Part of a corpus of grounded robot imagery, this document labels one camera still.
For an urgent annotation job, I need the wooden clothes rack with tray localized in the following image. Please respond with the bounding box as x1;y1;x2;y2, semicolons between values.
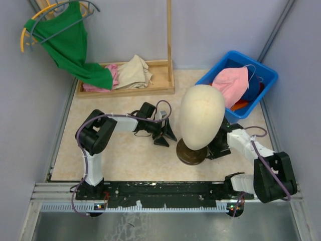
35;0;176;98

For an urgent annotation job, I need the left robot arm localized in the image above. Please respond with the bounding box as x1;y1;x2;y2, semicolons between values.
75;102;177;199

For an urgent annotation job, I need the blue plastic bin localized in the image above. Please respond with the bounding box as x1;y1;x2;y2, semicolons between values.
196;51;278;123

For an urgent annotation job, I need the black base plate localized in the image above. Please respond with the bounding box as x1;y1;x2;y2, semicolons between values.
76;181;241;208

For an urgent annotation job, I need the orange hat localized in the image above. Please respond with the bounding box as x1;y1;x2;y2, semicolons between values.
210;82;249;111

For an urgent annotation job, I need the grey hanger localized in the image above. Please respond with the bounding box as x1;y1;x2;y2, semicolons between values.
24;2;84;45

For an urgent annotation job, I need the pink cloth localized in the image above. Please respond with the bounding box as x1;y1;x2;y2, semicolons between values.
82;64;119;93

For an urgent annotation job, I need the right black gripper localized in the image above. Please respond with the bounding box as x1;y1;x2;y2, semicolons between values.
201;133;231;160

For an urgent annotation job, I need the blue hat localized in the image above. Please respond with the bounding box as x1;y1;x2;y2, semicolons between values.
241;74;260;101

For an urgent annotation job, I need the cream mannequin head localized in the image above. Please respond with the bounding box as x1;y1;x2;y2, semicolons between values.
176;84;225;165

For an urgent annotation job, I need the pink hat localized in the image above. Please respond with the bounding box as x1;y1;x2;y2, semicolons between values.
212;67;249;108

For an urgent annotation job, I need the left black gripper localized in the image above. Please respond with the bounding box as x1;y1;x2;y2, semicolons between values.
144;117;177;147

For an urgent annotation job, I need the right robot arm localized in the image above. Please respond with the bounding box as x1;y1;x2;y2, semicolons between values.
207;120;297;203

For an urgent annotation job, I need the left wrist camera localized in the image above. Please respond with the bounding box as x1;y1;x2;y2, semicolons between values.
155;110;168;122

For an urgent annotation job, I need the aluminium rail frame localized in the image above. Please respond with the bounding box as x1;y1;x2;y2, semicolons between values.
30;181;305;213

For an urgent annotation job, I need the red hat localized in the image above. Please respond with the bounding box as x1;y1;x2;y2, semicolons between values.
258;82;265;95

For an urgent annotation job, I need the green shirt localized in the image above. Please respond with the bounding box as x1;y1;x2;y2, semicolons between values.
24;2;113;90

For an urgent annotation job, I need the yellow hanger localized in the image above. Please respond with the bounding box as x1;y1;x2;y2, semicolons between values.
20;1;100;53

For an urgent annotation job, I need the beige cloth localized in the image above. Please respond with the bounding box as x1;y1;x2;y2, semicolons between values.
113;55;152;89

